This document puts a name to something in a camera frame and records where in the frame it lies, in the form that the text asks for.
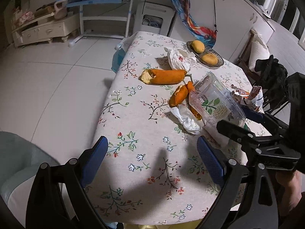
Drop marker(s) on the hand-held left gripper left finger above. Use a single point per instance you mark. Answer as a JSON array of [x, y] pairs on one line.
[[95, 157]]

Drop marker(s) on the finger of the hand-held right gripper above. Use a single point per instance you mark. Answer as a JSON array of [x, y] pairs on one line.
[[253, 116], [236, 132]]

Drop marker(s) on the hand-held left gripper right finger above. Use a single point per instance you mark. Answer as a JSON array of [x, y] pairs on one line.
[[211, 159]]

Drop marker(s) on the white tissue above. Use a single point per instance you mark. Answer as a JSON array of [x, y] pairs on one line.
[[188, 124]]

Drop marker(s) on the narrow orange peel piece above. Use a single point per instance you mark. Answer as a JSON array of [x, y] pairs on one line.
[[196, 115]]

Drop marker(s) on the clear plastic container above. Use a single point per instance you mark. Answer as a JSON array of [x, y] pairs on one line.
[[214, 95]]

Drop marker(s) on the person's right hand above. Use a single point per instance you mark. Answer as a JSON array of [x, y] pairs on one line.
[[289, 190]]

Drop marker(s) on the red white snack wrapper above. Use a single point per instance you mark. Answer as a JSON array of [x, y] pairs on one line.
[[247, 95]]

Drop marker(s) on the black chair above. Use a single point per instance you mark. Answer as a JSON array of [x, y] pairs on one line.
[[276, 100]]

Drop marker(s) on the dark cloth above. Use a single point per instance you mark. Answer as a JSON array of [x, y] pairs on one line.
[[269, 69]]

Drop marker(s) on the wooden chair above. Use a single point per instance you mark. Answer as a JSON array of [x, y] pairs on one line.
[[244, 59]]

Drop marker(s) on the floral tablecloth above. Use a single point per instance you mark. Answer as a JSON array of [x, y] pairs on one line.
[[143, 124]]

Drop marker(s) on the white cushion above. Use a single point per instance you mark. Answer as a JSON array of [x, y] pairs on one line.
[[258, 50]]

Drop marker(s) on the yellow mango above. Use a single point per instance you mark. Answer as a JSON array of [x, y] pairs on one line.
[[198, 46], [209, 59]]

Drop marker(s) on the grey oval plate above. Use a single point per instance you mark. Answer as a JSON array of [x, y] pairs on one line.
[[214, 53]]

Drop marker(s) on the grey green chair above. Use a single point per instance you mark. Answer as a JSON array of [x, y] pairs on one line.
[[19, 152]]

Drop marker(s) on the white cabinet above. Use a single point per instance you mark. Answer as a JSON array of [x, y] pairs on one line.
[[238, 16]]

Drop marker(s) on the blue checked under cloth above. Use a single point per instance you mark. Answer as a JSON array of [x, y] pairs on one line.
[[118, 58]]

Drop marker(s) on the colourful hanging bag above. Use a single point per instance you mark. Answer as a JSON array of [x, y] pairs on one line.
[[190, 21]]

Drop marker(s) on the cream cabinet with drawers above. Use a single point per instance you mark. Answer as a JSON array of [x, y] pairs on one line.
[[45, 31]]

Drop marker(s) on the white appliance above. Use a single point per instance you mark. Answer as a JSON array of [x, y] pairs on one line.
[[154, 12]]

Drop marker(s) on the pink jug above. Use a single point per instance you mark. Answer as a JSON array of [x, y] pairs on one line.
[[59, 10]]

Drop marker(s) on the pink floral box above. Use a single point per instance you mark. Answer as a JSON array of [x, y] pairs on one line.
[[23, 18]]

